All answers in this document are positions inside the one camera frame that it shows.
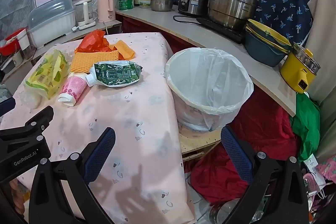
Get white lined trash bin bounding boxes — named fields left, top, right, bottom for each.
left=165, top=48, right=254, bottom=132

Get orange foam net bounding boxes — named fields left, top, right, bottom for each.
left=70, top=51, right=119, bottom=73
left=110, top=40, right=135, bottom=61

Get red plastic basket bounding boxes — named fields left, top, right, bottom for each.
left=0, top=28, right=26, bottom=56

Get black power cable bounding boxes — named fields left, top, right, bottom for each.
left=172, top=15, right=208, bottom=26

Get pink electric kettle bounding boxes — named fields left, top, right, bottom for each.
left=97, top=0, right=116, bottom=23

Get large steel steamer pot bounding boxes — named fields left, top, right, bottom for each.
left=208, top=0, right=258, bottom=29

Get person left hand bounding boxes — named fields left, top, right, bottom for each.
left=9, top=178, right=25, bottom=215

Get orange plastic bag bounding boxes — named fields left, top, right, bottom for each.
left=75, top=30, right=112, bottom=53

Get stacked blue yellow basins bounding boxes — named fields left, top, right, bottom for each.
left=244, top=19, right=292, bottom=67

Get white glass kettle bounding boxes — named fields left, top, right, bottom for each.
left=73, top=0, right=96, bottom=31

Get white tissue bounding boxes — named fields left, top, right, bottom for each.
left=19, top=90, right=42, bottom=109

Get yellow electric cooking pot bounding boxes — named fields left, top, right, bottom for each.
left=280, top=43, right=321, bottom=94

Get white dish box grey lid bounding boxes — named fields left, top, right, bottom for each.
left=28, top=0, right=76, bottom=49

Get wooden stool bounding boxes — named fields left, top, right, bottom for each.
left=178, top=123, right=221, bottom=162

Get green foil snack pouch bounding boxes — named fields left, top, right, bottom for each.
left=85, top=60, right=142, bottom=88

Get green plastic bag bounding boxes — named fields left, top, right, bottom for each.
left=290, top=93, right=321, bottom=161

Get small steel lidded pot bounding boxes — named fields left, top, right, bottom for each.
left=150, top=0, right=173, bottom=12

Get white countertop board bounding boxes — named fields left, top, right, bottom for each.
left=116, top=7, right=296, bottom=117

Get pink flower paper cup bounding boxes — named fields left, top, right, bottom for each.
left=58, top=72, right=87, bottom=106

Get black induction cooktop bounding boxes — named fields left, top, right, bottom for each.
left=197, top=18, right=244, bottom=44

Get pink patterned tablecloth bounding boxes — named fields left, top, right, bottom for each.
left=0, top=32, right=197, bottom=224

